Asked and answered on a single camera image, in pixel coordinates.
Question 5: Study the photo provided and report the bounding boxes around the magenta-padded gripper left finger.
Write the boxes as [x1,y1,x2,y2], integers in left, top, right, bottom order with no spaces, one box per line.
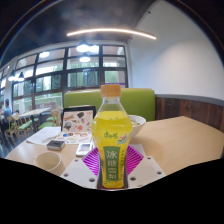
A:
[59,145,102,190]

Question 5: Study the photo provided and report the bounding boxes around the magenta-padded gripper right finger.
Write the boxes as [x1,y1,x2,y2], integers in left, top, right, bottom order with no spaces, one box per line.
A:
[124,144,167,190]

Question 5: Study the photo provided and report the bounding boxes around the yellow drink bottle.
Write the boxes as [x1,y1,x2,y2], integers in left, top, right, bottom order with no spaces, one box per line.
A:
[90,83,134,190]

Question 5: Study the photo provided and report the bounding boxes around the flat white phone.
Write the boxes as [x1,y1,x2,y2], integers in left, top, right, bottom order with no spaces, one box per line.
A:
[75,142,93,157]

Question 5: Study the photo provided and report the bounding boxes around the white mug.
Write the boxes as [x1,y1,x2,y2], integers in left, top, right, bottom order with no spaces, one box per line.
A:
[33,151,66,177]

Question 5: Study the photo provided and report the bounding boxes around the small black box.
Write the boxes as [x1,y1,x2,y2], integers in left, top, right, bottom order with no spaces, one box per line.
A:
[46,139,66,151]

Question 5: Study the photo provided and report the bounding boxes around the white bowl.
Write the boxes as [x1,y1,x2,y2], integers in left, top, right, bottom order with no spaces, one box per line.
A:
[128,114,147,138]

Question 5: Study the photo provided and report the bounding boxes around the black-framed picture stand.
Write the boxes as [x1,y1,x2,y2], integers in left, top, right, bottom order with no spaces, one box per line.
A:
[60,105,97,134]

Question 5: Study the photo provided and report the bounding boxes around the white paper sheets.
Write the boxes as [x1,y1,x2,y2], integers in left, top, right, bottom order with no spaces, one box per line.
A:
[25,126,93,146]

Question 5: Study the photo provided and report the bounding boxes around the green booth seat back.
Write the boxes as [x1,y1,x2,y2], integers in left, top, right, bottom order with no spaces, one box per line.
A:
[63,87,156,122]

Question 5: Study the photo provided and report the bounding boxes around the wooden chairs with green seats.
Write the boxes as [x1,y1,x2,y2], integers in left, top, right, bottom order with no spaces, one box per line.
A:
[2,106,63,142]

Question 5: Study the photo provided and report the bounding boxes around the wooden dining table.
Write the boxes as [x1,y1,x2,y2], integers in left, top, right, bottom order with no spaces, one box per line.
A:
[19,107,53,132]

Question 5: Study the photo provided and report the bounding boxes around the person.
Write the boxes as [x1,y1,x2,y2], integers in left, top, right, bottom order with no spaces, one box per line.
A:
[1,98,13,124]

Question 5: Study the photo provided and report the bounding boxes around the large black-framed window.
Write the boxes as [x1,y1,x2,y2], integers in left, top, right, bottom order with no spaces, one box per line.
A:
[0,44,129,115]

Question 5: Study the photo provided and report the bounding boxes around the pendant ceiling lamps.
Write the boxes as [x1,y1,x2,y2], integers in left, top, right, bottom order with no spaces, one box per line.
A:
[8,39,92,83]

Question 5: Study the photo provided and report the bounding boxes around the long curved ceiling light strip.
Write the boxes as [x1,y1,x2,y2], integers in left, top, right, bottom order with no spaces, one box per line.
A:
[66,27,157,41]

